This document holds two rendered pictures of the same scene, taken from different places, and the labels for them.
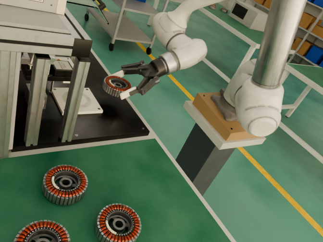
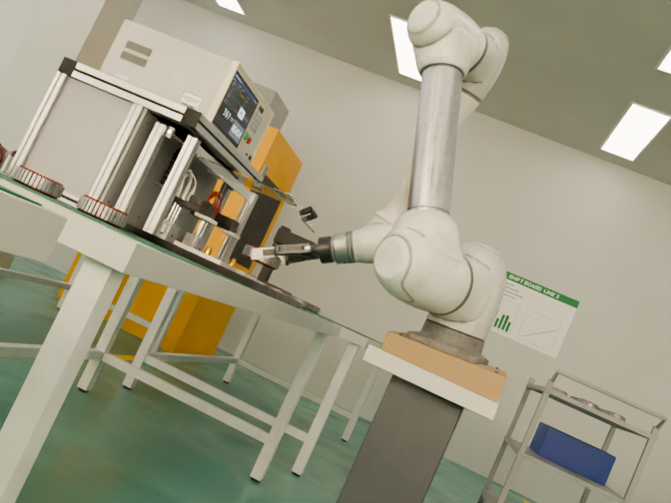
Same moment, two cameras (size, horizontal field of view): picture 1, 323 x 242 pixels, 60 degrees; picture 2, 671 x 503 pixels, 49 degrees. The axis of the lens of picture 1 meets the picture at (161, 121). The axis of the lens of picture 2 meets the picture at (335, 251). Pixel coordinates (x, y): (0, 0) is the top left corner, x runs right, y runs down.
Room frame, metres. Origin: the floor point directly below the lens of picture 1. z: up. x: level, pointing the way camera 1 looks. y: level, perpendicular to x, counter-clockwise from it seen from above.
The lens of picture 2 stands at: (0.01, -1.65, 0.77)
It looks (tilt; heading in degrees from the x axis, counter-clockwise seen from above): 5 degrees up; 58
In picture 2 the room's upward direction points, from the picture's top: 25 degrees clockwise
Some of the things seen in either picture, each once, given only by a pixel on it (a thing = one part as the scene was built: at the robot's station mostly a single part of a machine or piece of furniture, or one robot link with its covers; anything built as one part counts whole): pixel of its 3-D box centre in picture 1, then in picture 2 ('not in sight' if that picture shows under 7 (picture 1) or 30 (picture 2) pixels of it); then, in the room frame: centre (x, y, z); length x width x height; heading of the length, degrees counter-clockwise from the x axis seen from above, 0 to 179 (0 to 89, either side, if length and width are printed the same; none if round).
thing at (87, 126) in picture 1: (62, 85); (212, 265); (0.91, 0.42, 0.76); 0.64 x 0.47 x 0.02; 47
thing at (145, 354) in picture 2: not in sight; (279, 362); (2.41, 2.27, 0.38); 1.85 x 1.10 x 0.75; 47
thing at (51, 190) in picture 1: (65, 184); not in sight; (0.48, 0.16, 0.77); 0.11 x 0.11 x 0.04
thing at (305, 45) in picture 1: (304, 47); not in sight; (7.00, -2.29, 0.42); 0.40 x 0.36 x 0.28; 137
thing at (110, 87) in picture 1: (117, 86); (262, 256); (0.95, 0.21, 0.84); 0.11 x 0.11 x 0.04
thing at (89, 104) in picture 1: (76, 100); (206, 255); (0.84, 0.32, 0.78); 0.15 x 0.15 x 0.01; 47
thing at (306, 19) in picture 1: (307, 21); not in sight; (7.20, -2.08, 0.92); 0.40 x 0.36 x 0.27; 134
